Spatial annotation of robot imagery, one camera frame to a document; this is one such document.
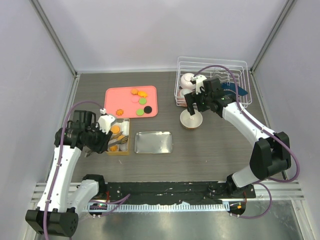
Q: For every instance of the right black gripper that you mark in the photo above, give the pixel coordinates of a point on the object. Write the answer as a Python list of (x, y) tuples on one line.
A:
[(192, 98)]

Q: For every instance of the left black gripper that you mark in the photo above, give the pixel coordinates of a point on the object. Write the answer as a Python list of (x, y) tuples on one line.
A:
[(103, 145)]

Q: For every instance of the orange flower cookie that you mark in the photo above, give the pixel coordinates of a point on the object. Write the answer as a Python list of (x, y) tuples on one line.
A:
[(134, 91), (113, 148), (119, 112)]

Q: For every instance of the gold cookie tin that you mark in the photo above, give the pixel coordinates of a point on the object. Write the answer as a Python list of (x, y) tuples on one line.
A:
[(119, 153)]

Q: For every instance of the orange ridged round cookie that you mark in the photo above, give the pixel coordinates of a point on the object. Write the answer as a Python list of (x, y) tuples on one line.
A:
[(121, 139)]

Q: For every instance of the silver tin lid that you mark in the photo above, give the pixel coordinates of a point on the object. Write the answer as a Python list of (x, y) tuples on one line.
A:
[(153, 142)]

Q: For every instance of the pink round cookie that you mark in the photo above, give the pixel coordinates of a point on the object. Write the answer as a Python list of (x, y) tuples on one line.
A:
[(135, 99)]

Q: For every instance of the metal tongs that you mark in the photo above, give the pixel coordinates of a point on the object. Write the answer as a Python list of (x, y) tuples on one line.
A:
[(89, 152)]

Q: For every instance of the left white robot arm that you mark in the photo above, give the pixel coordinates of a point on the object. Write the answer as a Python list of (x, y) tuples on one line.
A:
[(57, 212)]

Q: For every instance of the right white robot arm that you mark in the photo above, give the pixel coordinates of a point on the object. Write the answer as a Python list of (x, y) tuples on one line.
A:
[(270, 154)]

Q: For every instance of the pink patterned cup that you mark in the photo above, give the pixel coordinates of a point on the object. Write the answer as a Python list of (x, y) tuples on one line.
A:
[(180, 101)]

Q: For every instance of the white round teapot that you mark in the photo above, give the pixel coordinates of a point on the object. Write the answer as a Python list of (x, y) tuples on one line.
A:
[(186, 81)]

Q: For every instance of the white ceramic bowl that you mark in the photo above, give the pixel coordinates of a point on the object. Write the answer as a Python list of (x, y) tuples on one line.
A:
[(191, 122)]

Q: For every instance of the dark blue dish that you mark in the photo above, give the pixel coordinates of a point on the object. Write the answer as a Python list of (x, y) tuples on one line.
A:
[(230, 88)]

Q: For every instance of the black round cookie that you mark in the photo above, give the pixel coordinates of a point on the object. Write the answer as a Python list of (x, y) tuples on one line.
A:
[(148, 109)]

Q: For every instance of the green round cookie upper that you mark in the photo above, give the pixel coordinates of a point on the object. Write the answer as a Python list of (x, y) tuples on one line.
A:
[(142, 101)]

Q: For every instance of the green round cookie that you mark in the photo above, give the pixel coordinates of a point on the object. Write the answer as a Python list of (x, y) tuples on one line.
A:
[(140, 112), (142, 101)]

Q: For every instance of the orange fish cookie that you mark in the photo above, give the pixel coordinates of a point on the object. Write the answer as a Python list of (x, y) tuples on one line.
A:
[(142, 94)]

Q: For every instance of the pink plastic tray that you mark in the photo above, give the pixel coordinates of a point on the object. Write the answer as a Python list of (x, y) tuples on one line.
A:
[(121, 98)]

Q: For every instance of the green round cookie lower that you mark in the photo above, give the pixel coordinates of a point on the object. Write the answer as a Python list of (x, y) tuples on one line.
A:
[(140, 112)]

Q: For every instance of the orange flower cookie top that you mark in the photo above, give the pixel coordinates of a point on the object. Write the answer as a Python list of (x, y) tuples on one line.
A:
[(134, 91)]

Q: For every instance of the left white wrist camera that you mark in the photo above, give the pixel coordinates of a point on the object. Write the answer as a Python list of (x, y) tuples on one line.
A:
[(105, 121)]

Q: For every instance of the white wire dish rack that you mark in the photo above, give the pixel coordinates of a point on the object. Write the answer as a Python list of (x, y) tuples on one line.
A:
[(235, 71)]

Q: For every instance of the white slotted cable duct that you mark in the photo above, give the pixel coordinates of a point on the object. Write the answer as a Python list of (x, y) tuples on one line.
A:
[(183, 207)]

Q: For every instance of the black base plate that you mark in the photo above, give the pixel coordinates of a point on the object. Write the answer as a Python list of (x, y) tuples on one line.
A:
[(176, 192)]

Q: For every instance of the aluminium frame rail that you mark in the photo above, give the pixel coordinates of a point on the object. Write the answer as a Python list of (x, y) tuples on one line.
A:
[(279, 191)]

